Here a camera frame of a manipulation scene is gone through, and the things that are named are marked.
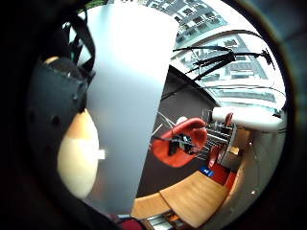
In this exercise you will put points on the blue sign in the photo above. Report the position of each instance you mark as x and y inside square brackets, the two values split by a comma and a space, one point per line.
[207, 172]

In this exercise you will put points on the metal railing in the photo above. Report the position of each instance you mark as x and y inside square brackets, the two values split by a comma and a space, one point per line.
[217, 135]

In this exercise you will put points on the red chair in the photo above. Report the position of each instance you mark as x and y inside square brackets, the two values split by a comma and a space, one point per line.
[229, 119]

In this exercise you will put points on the white round column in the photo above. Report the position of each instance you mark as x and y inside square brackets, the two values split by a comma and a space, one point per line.
[249, 117]

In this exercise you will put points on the red armchair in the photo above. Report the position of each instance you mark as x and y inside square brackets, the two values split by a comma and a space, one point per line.
[188, 127]

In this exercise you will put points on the black device on armchair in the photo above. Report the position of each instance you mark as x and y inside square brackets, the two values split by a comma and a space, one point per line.
[180, 142]

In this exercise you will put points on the building facade with windows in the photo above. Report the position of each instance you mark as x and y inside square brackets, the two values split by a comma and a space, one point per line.
[198, 19]

